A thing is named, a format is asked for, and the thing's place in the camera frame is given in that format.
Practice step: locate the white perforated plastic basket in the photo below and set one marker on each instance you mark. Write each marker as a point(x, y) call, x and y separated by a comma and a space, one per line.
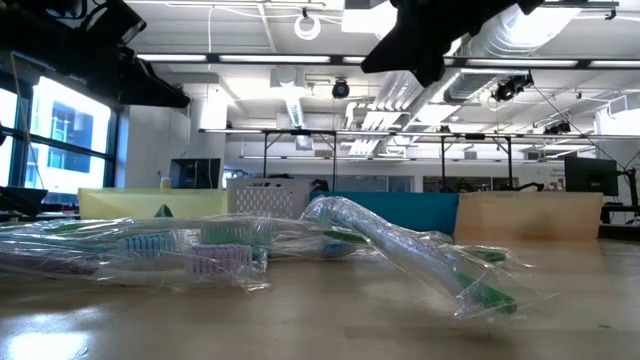
point(270, 200)

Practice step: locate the black monitor stand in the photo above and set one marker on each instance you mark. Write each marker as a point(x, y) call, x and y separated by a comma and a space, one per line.
point(632, 190)

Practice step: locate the wrapped purple toothbrush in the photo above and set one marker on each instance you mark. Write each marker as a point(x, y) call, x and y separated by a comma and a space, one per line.
point(220, 260)

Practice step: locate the small yellow cup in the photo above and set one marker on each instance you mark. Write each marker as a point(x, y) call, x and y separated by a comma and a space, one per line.
point(165, 184)

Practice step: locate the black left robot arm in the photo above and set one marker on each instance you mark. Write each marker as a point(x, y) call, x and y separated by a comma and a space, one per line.
point(12, 30)

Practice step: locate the long ceiling light bar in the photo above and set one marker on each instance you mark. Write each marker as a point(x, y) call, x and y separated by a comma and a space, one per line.
point(275, 58)

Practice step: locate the wrapped blue toothbrush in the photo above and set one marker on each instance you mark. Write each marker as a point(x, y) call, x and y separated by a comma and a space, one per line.
point(332, 248)
point(150, 244)

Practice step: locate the silver ribbed ventilation duct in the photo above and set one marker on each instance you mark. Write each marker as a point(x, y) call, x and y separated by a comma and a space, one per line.
point(500, 40)

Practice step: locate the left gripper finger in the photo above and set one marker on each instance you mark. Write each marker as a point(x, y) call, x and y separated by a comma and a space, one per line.
point(145, 87)

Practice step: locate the black ceiling spotlight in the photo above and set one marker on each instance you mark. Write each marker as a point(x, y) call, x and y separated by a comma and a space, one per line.
point(340, 89)
point(557, 127)
point(505, 91)

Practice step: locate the large window dark frame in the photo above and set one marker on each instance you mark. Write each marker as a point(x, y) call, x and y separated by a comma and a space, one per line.
point(75, 165)

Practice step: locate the black monitor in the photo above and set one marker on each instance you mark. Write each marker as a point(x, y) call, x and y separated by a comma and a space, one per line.
point(195, 174)
point(591, 176)

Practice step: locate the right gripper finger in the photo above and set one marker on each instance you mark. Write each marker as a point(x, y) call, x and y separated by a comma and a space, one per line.
point(400, 52)
point(431, 72)

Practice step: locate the yellow plastic tray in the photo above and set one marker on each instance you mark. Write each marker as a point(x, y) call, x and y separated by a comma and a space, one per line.
point(125, 202)

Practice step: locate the black station frame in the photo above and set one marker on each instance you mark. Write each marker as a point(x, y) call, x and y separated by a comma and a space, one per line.
point(443, 165)
point(300, 132)

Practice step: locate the orange plastic tray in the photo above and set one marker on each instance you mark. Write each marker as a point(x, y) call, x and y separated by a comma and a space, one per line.
point(500, 215)

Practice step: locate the blue plastic tray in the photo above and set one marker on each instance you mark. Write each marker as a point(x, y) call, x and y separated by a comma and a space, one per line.
point(425, 207)

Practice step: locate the black aluminium table frame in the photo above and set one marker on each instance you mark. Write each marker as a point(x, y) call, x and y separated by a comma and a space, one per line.
point(620, 232)
point(20, 200)

